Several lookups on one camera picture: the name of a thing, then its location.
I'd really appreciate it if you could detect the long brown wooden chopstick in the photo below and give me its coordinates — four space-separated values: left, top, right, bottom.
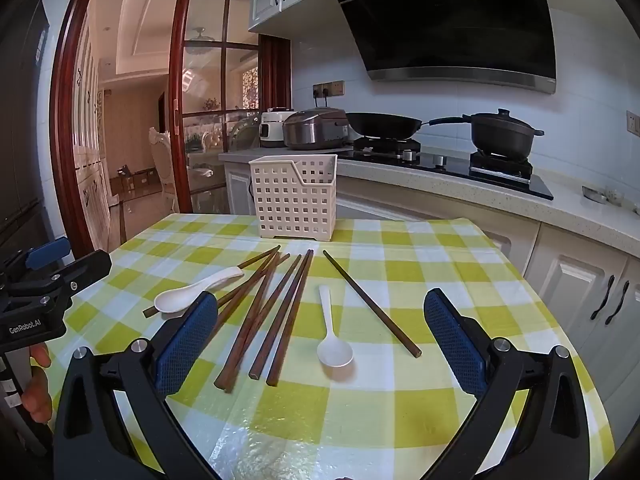
322 250 422 359

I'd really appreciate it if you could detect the black glass gas stove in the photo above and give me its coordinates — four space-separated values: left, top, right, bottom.
345 136 555 201

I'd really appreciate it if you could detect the grey rice cooker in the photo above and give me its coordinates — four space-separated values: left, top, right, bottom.
282 107 349 151

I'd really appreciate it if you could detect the red wooden door frame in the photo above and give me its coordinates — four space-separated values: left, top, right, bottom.
50 0 253 256

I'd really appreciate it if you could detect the black cabinet handle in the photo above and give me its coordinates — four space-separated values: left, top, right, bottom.
590 275 615 321
604 282 630 325

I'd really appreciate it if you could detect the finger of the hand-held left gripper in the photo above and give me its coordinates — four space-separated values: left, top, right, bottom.
27 249 113 313
0 237 72 283

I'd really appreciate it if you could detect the red wooden glass sliding door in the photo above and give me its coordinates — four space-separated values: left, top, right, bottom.
170 0 292 213

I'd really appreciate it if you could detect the white perforated plastic utensil basket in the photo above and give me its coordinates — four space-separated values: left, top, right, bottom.
248 155 338 239

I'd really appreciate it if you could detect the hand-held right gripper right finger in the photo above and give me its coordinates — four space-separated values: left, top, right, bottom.
422 287 593 480

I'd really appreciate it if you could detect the white pressure cooker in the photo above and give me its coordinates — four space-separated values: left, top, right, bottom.
259 107 298 149

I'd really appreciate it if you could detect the person's left hand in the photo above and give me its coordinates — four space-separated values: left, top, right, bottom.
21 342 54 426

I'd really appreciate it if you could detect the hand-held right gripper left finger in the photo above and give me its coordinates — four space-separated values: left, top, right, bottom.
52 290 221 480

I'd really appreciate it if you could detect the yellow-green checked tablecloth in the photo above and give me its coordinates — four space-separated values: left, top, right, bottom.
45 212 616 480

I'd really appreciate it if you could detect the speckled kitchen countertop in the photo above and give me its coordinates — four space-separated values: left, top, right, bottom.
218 145 640 271

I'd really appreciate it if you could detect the black frying pan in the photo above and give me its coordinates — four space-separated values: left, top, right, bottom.
346 111 466 140

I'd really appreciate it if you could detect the black range hood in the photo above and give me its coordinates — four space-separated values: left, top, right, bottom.
324 0 557 95

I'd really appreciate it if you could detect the white ornate chair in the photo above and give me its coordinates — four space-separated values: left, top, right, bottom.
148 127 181 213

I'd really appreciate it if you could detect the bunch of brown chopsticks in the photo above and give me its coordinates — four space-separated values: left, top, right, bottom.
142 245 315 394

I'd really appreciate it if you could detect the black lidded cooking pot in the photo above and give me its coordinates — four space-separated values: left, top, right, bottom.
462 108 545 157

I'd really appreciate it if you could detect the white ceramic spoon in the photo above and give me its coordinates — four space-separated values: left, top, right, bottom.
153 266 244 317

